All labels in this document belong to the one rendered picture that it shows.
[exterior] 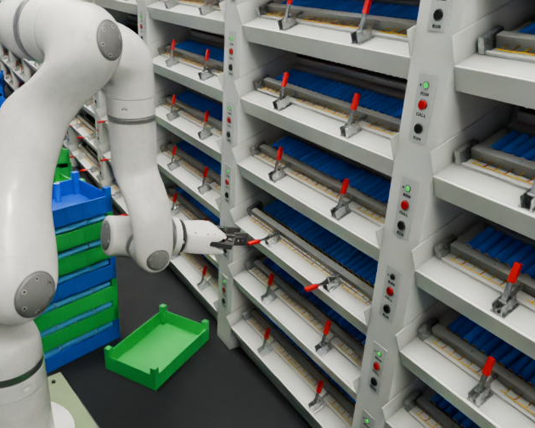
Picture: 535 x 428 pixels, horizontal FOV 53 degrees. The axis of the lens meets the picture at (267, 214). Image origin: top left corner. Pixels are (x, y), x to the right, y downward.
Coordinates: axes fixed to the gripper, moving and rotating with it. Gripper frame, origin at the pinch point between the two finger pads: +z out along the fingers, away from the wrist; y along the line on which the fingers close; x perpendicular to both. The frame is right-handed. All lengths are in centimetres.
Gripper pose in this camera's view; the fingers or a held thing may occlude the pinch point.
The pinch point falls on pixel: (235, 235)
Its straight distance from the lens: 127.9
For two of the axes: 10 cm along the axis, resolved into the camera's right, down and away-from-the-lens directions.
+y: 5.3, 3.7, -7.6
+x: 2.3, -9.3, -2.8
